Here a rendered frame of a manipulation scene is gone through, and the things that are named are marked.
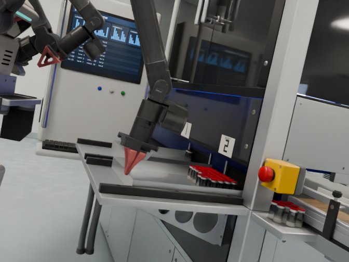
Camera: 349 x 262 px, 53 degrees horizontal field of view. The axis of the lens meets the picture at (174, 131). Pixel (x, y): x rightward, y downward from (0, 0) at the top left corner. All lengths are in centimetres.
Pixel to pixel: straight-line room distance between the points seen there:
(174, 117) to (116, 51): 95
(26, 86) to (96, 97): 458
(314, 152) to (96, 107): 112
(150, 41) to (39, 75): 549
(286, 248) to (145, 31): 71
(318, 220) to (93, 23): 94
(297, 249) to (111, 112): 111
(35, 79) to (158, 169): 527
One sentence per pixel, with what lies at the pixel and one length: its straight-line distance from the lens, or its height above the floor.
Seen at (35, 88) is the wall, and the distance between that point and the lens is 633.
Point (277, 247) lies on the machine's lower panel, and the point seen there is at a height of 78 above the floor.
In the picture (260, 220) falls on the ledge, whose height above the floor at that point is 87.
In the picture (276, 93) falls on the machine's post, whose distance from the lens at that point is 95.
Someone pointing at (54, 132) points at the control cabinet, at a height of 86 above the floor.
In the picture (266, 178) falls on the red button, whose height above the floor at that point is 99.
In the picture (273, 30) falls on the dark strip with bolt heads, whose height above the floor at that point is 137.
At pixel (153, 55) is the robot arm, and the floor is 123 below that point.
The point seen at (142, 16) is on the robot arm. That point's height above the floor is 131.
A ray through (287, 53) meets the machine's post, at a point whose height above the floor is 130.
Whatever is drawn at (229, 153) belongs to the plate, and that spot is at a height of 100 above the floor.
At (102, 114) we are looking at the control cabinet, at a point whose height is 98.
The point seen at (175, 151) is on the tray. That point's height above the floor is 90.
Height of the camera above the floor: 113
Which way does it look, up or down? 5 degrees down
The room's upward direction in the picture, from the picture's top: 11 degrees clockwise
